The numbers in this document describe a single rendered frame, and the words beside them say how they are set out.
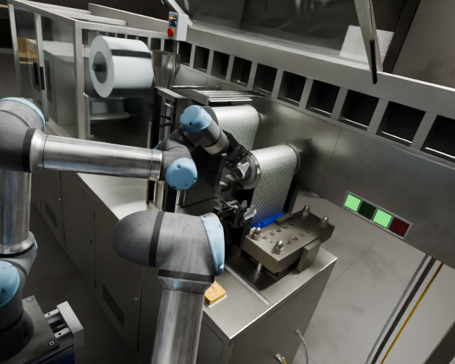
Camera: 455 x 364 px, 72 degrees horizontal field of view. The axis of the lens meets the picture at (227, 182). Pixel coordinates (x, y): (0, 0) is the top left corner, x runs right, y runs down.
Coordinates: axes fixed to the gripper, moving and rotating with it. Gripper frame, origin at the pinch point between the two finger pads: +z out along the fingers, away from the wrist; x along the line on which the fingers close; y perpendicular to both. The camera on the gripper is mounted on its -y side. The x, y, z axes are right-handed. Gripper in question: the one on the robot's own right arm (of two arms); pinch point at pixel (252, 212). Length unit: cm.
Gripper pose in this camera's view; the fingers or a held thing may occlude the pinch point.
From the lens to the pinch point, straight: 120.8
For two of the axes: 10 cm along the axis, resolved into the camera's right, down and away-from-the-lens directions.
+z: 7.2, -2.0, 6.7
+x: -6.8, -4.4, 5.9
